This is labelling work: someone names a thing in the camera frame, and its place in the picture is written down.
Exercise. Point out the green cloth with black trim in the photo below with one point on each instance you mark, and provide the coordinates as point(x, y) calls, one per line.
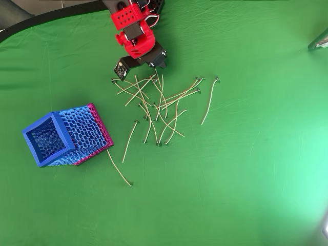
point(230, 153)

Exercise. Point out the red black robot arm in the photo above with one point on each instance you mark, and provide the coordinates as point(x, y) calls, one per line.
point(135, 48)

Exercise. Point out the chrome stand tube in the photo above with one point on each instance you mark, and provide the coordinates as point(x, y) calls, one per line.
point(320, 42)

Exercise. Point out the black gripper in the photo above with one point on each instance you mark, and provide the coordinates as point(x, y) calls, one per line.
point(158, 59)

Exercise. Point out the beige candle wick metal base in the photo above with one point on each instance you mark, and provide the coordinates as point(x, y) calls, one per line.
point(146, 118)
point(166, 118)
point(203, 78)
point(153, 104)
point(145, 141)
point(113, 81)
point(136, 122)
point(131, 184)
point(140, 104)
point(197, 78)
point(158, 144)
point(128, 95)
point(198, 90)
point(166, 144)
point(156, 120)
point(155, 80)
point(140, 90)
point(158, 77)
point(217, 79)

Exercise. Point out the blue and pink lattice box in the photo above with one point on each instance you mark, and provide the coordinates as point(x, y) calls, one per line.
point(84, 128)

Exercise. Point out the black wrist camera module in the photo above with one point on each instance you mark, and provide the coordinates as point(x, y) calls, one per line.
point(120, 70)

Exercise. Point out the black perforated base block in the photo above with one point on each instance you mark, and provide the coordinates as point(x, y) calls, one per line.
point(159, 3)

